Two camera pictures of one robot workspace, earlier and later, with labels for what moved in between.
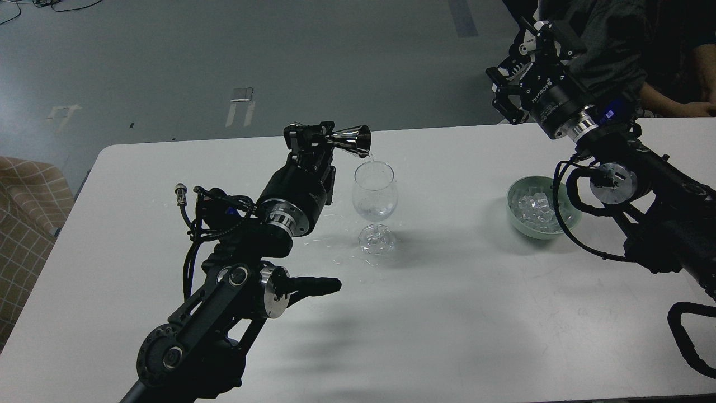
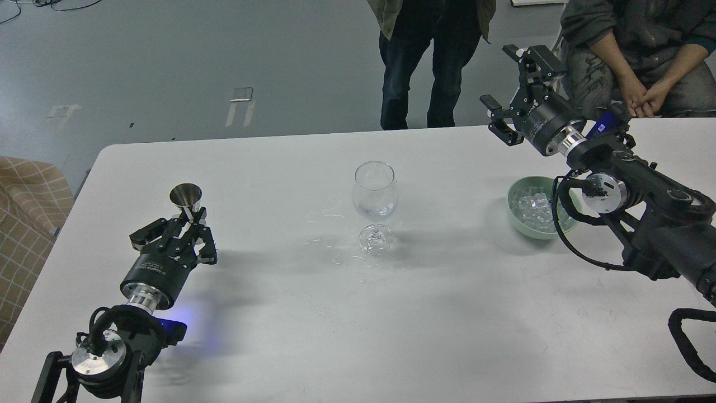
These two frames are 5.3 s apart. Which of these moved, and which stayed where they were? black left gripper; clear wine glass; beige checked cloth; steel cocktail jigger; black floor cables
Moved: black left gripper; steel cocktail jigger
Stayed: black floor cables; beige checked cloth; clear wine glass
